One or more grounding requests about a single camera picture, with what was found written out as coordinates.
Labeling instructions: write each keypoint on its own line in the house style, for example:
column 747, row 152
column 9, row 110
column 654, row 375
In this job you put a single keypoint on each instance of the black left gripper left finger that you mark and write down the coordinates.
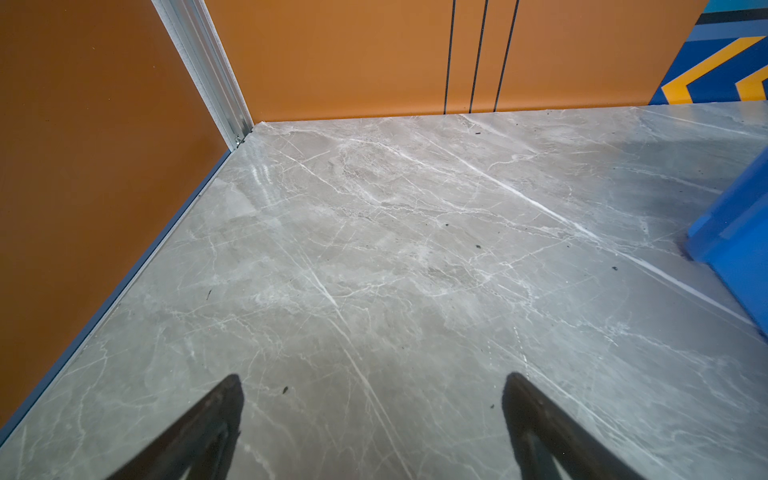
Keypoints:
column 198, row 445

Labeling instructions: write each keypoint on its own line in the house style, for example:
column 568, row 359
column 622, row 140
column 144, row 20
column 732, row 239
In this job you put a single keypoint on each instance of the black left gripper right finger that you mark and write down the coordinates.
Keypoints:
column 546, row 440

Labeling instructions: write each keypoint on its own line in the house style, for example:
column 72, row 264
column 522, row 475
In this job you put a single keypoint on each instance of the aluminium corner post left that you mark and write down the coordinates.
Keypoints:
column 194, row 35

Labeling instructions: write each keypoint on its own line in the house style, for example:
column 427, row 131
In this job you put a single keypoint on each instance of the blue plastic bin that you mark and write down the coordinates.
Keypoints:
column 731, row 238

